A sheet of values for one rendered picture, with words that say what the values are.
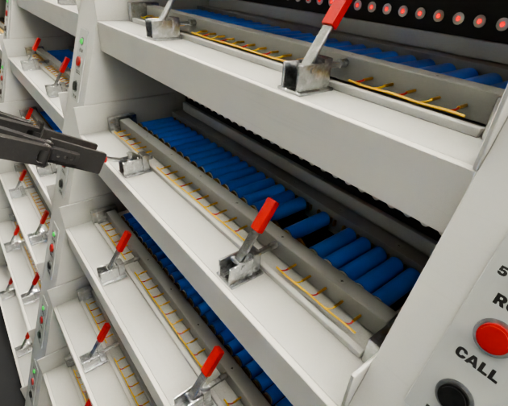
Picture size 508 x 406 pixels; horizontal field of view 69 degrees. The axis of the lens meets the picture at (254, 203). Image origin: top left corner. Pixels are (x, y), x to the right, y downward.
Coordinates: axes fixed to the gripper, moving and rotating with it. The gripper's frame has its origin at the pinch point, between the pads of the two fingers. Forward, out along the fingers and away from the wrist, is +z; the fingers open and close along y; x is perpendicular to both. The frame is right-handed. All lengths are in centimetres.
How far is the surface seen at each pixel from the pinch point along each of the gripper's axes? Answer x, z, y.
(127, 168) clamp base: -0.1, 7.4, 1.0
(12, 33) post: 5, 6, -88
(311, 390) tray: -2.0, 7.0, 39.9
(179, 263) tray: -4.5, 8.4, 18.6
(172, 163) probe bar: 3.3, 12.2, 4.0
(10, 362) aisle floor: -93, 27, -56
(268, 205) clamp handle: 7.5, 8.3, 26.8
